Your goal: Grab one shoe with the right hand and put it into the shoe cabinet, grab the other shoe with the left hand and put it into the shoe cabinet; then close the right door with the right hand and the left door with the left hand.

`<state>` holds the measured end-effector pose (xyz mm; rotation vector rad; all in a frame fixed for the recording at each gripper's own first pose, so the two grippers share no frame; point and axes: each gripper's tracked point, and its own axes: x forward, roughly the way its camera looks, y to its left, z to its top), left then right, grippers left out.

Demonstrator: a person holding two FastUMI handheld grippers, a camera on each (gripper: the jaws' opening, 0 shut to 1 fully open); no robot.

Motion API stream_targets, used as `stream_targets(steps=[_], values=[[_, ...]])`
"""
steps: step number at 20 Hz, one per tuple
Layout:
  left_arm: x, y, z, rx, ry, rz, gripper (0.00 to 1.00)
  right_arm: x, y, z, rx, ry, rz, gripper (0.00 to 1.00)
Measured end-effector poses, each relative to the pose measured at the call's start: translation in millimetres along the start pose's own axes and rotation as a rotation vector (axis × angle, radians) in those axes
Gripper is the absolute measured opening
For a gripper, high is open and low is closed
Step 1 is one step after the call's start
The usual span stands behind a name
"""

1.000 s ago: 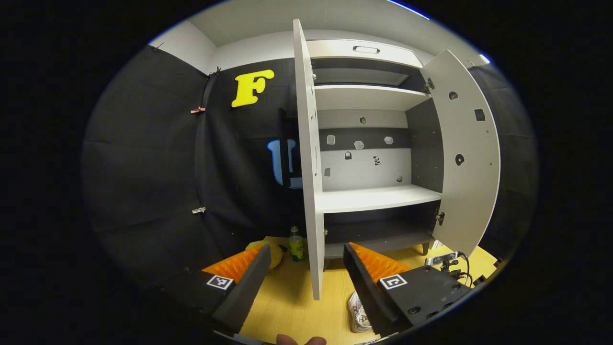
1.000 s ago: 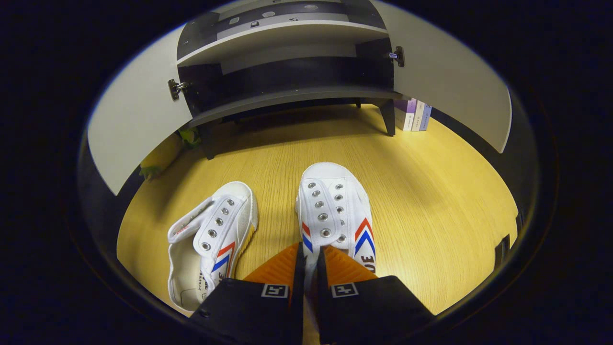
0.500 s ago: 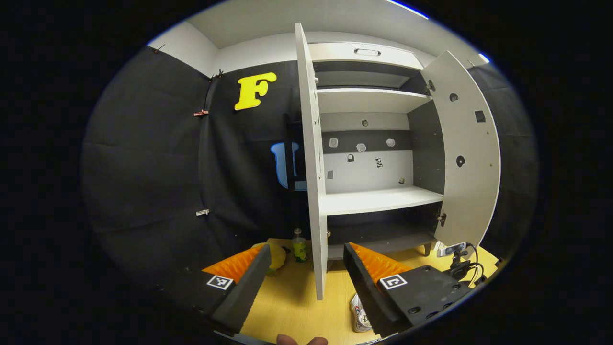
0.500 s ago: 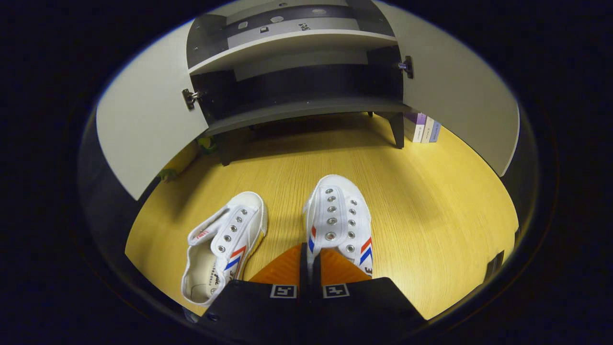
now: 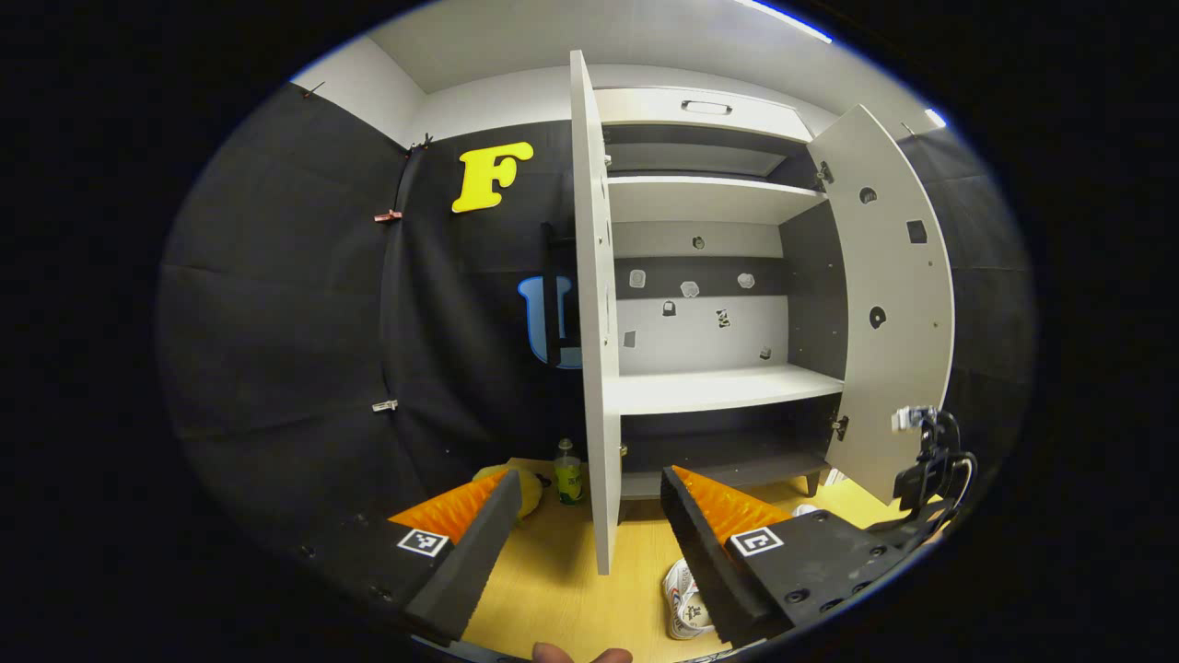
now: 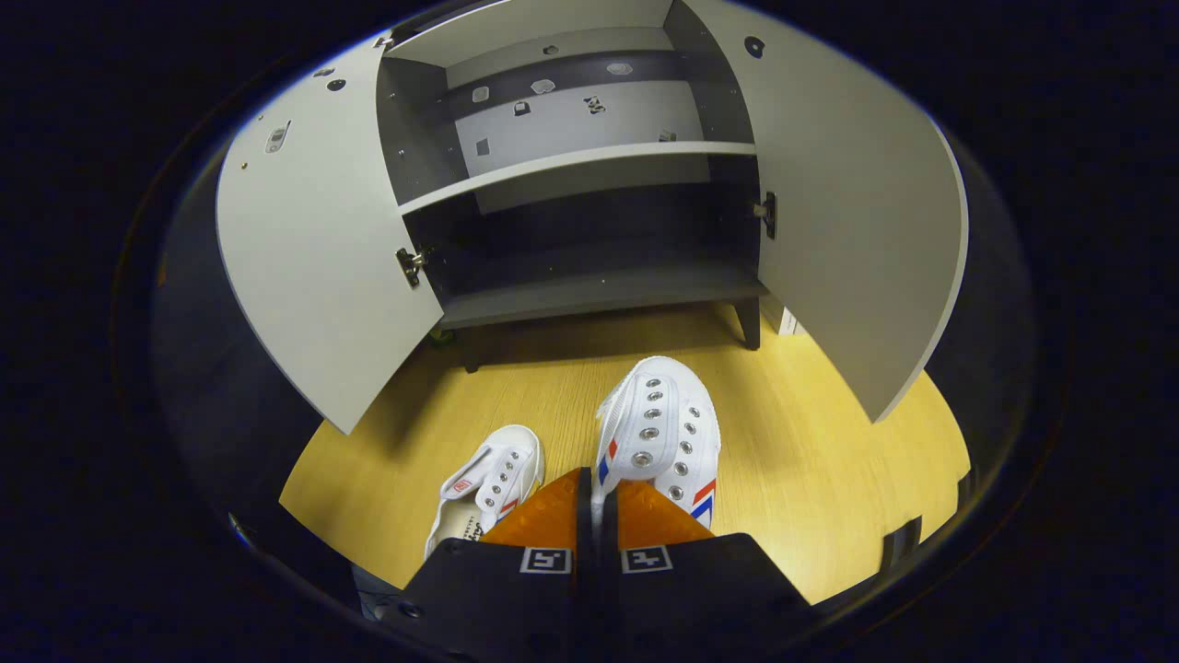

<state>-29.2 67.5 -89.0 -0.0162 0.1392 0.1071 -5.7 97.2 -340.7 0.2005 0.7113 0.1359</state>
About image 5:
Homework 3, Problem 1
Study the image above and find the white shoe cabinet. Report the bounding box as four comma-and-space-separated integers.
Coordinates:
594, 87, 848, 503

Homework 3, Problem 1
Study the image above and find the yellow plush toy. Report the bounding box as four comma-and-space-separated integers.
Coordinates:
473, 463, 544, 519

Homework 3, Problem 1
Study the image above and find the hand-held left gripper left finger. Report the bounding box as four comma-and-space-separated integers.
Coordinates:
295, 468, 524, 646

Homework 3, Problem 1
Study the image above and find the long black door handle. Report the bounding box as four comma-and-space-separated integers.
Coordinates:
540, 221, 583, 369

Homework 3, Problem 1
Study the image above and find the green drink bottle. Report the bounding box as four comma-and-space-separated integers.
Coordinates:
554, 438, 586, 506

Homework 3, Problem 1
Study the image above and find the white cabinet drawer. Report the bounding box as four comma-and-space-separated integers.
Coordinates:
594, 87, 816, 144

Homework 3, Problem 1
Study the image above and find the white cabinet door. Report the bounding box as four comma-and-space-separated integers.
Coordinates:
807, 103, 956, 506
569, 50, 624, 576

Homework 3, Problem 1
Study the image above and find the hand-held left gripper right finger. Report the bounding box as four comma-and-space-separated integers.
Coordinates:
660, 465, 922, 648

